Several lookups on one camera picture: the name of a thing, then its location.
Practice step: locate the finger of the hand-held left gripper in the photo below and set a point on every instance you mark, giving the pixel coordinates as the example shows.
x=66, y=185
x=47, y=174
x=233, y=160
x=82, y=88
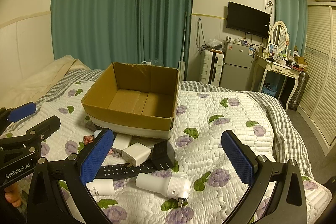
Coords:
x=44, y=127
x=21, y=111

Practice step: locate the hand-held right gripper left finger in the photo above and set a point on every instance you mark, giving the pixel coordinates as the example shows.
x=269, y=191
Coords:
x=97, y=158

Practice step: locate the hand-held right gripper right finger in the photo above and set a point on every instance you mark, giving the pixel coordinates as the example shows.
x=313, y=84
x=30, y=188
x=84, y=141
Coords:
x=237, y=158

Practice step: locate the small red patterned box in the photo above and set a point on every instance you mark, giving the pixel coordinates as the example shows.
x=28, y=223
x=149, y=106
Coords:
x=88, y=139

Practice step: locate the black cylindrical bottle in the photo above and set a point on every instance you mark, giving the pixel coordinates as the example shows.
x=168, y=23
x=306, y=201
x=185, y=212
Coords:
x=118, y=170

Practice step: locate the white labelled tube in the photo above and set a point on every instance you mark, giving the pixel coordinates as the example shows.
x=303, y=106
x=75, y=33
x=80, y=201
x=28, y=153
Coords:
x=101, y=187

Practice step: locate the small white charger adapter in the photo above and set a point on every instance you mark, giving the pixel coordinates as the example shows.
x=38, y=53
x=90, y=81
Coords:
x=122, y=141

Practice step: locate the large white charger adapter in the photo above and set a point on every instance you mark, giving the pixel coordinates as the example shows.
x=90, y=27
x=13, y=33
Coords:
x=136, y=153

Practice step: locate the white plastic bottle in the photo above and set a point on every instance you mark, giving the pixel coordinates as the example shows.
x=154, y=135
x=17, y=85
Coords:
x=157, y=183

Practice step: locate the black power adapter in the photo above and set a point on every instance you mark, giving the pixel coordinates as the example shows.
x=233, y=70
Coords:
x=162, y=154

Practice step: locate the person's left hand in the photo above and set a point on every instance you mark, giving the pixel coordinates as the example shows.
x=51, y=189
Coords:
x=11, y=196

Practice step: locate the cream blanket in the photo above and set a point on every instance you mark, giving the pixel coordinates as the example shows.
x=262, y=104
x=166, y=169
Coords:
x=39, y=77

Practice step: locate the white floral quilt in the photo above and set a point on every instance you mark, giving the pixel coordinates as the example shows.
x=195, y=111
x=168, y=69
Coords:
x=210, y=108

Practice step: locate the blue plastic basket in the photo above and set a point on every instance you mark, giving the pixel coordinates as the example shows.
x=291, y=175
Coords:
x=267, y=88

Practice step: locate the grey small fridge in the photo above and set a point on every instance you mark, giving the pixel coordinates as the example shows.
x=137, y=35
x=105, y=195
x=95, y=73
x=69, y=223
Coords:
x=236, y=66

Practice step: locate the dark checkered suitcase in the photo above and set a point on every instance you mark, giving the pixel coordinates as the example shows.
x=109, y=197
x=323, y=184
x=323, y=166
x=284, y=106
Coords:
x=300, y=90

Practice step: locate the white suitcase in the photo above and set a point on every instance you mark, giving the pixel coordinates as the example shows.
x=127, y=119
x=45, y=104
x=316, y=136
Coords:
x=210, y=66

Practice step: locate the white dressing table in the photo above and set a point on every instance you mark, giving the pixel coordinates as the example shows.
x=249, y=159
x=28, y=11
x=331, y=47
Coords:
x=273, y=66

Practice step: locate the clear water jug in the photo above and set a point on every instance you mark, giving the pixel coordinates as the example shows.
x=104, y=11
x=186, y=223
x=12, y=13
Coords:
x=156, y=61

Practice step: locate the small brown cardboard box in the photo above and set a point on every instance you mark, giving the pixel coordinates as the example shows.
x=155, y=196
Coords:
x=300, y=61

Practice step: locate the clear plastic bag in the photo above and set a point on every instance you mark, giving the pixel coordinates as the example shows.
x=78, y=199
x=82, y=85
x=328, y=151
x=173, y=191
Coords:
x=214, y=43

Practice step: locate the wide teal curtain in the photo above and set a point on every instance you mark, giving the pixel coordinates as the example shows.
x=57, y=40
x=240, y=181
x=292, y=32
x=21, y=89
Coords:
x=94, y=8

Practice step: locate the white louvred wardrobe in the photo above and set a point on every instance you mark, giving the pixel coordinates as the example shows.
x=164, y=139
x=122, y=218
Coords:
x=320, y=61

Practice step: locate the white oval mirror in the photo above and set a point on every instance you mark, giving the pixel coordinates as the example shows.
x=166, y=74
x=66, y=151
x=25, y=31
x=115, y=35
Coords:
x=279, y=36

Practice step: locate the narrow teal curtain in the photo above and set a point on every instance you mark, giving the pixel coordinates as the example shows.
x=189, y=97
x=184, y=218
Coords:
x=288, y=11

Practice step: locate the black wall television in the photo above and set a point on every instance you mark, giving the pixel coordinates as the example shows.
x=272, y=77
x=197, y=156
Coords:
x=248, y=19

